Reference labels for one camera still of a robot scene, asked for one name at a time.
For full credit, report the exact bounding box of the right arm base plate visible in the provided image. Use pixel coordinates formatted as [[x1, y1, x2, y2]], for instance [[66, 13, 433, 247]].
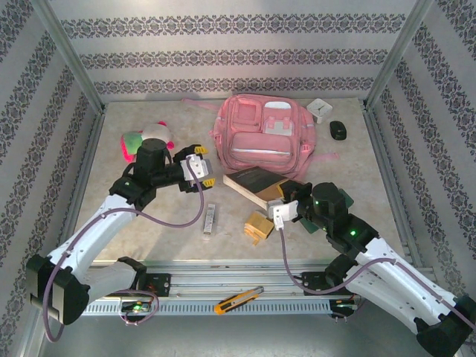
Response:
[[301, 270, 370, 298]]

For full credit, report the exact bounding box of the silver pen case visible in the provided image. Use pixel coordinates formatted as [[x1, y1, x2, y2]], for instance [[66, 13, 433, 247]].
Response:
[[202, 202, 218, 237]]

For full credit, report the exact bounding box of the pink school backpack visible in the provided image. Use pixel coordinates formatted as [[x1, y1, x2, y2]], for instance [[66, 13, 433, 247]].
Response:
[[181, 94, 340, 178]]

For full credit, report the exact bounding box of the yellow wooden toy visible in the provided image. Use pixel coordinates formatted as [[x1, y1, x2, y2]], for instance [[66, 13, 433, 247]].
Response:
[[243, 210, 275, 248]]

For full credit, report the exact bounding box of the green-lit circuit board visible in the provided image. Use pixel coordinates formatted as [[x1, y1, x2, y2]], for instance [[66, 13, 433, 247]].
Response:
[[330, 297, 360, 312], [119, 300, 152, 314]]

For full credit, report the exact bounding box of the yellow utility knife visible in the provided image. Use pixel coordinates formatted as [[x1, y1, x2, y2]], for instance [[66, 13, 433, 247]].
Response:
[[213, 286, 266, 317]]

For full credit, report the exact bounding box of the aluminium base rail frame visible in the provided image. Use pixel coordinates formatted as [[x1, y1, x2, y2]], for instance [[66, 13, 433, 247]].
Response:
[[36, 259, 440, 318]]

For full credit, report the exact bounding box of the white square alarm clock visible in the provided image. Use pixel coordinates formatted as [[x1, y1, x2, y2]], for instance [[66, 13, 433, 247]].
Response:
[[306, 97, 334, 124]]

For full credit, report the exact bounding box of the black paperback book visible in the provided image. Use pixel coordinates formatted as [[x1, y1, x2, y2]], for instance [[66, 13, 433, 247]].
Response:
[[222, 166, 295, 212]]

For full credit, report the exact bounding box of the aluminium side rail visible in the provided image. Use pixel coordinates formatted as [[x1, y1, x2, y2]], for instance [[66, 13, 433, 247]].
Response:
[[361, 103, 424, 268], [51, 107, 108, 271]]

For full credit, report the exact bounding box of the aluminium corner post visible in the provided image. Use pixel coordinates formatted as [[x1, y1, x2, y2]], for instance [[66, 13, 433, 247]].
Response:
[[31, 0, 107, 112], [363, 0, 435, 109]]

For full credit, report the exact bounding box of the black computer mouse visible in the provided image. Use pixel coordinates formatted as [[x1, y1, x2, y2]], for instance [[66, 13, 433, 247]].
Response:
[[329, 120, 349, 142]]

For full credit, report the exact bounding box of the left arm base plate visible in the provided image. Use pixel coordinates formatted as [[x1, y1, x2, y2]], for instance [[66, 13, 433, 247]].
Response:
[[104, 272, 173, 298]]

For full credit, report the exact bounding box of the white pink green plush toy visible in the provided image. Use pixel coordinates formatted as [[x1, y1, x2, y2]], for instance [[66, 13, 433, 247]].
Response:
[[119, 121, 176, 165]]

